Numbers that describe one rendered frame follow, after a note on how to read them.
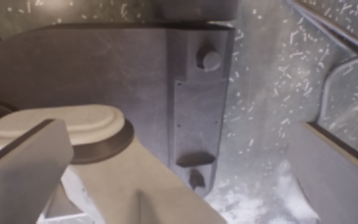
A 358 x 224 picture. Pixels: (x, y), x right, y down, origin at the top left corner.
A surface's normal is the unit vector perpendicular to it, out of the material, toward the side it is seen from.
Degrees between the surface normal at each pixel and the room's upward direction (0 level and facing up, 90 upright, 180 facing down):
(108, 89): 0
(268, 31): 0
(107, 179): 90
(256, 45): 0
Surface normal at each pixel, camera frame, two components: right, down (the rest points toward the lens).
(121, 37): 0.20, 0.47
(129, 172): 0.02, -0.88
